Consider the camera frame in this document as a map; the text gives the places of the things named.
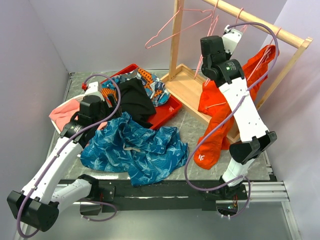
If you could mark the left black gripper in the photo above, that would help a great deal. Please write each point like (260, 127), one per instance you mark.
(112, 102)

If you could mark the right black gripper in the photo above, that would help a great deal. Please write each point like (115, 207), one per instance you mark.
(227, 55)

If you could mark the blue leaf-print shorts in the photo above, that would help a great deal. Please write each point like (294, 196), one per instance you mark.
(148, 156)

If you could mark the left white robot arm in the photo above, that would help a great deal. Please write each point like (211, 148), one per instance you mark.
(38, 204)

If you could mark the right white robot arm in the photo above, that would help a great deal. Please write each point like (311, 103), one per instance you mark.
(230, 79)

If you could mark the orange dotted patterned shorts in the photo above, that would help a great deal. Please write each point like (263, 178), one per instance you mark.
(154, 87)

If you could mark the white perforated basket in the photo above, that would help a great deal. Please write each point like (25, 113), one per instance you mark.
(62, 105)

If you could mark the pink cloth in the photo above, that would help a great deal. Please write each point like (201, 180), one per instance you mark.
(62, 113)

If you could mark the wooden clothes rack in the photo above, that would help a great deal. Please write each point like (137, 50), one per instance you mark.
(180, 82)

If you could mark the black garment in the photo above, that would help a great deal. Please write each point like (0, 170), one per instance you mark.
(136, 102)

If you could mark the red plastic tray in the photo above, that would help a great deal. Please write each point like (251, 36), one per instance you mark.
(163, 113)

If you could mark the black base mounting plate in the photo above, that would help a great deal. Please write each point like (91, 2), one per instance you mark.
(164, 195)

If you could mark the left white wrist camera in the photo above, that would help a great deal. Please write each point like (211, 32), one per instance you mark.
(93, 88)

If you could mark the pink wire hanger with shorts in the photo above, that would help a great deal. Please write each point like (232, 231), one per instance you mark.
(263, 58)

